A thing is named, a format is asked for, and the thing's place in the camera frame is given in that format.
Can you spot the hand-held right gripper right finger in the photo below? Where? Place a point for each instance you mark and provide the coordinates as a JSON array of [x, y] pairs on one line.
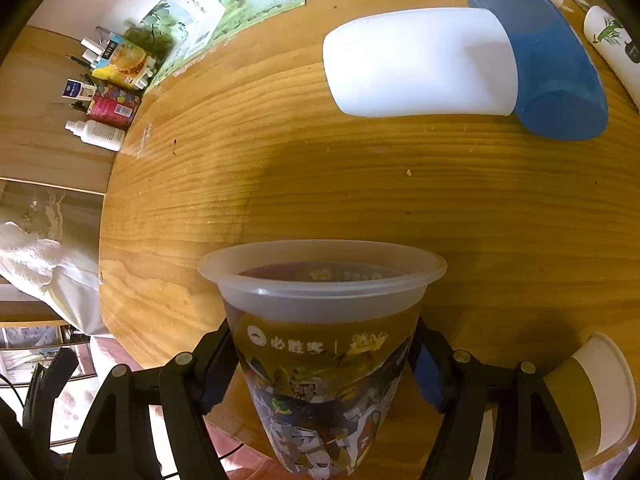
[[429, 375]]

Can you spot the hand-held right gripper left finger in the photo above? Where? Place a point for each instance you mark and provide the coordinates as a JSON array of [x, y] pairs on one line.
[[216, 379]]

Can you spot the printed clear plastic cup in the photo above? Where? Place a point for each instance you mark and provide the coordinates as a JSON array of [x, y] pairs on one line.
[[320, 355]]

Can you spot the white and olive paper cup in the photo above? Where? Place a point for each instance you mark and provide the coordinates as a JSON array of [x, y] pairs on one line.
[[590, 400]]

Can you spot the white plastic cup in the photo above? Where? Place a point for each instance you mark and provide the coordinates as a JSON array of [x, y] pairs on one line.
[[419, 62]]

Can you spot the blue plastic cup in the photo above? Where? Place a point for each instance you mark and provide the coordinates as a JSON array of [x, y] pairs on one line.
[[550, 55]]

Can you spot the white cup with leaf print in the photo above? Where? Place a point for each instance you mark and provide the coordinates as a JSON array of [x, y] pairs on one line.
[[614, 45]]

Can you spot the white cloth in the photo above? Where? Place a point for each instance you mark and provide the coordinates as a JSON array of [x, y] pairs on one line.
[[45, 270]]

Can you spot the white dropper bottle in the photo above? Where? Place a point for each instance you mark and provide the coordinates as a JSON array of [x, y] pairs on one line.
[[95, 131]]

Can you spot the pink printed box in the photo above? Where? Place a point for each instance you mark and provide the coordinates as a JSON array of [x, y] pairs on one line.
[[112, 105]]

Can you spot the white and blue small box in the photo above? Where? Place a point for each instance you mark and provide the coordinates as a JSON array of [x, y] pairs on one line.
[[76, 90]]

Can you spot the yellow snack packet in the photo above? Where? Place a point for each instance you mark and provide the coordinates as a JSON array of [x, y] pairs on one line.
[[122, 62]]

